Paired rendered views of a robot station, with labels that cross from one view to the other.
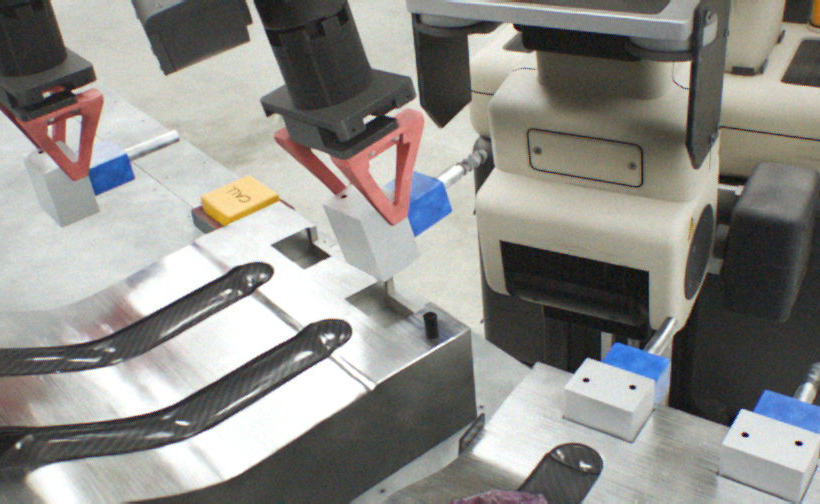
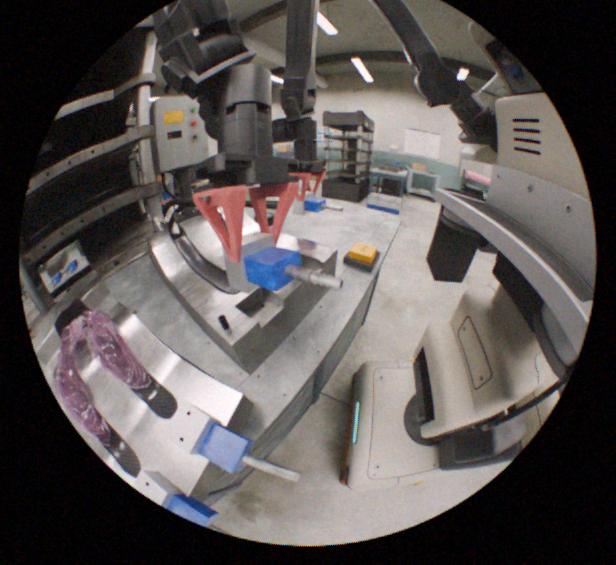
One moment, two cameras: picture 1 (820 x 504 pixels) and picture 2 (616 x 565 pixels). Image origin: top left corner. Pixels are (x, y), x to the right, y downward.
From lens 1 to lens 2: 0.69 m
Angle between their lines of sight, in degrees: 57
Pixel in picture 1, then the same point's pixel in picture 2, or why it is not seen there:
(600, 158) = (477, 360)
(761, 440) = (144, 489)
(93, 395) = (210, 243)
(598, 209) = (452, 378)
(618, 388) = (180, 430)
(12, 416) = (191, 229)
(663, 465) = (161, 448)
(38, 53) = (298, 155)
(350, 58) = (224, 136)
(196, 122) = not seen: hidden behind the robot
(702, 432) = (185, 476)
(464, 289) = not seen: hidden behind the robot
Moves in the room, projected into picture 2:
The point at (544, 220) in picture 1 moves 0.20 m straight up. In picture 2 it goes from (435, 358) to (499, 265)
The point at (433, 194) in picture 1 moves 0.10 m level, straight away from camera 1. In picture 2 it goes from (262, 267) to (358, 249)
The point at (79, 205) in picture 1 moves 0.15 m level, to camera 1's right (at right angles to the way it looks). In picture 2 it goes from (298, 209) to (324, 232)
